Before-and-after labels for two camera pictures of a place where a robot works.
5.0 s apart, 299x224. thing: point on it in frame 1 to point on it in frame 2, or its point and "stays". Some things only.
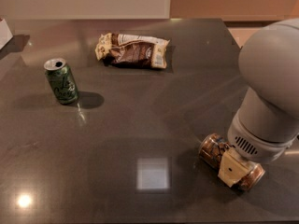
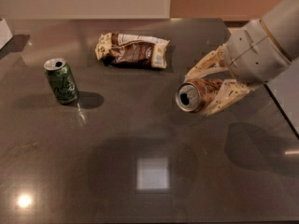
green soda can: x=62 y=80 stays
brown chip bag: x=132 y=50 stays
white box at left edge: x=6 y=35 stays
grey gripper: x=252 y=147 to x=256 y=54
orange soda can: x=210 y=147 to x=192 y=96
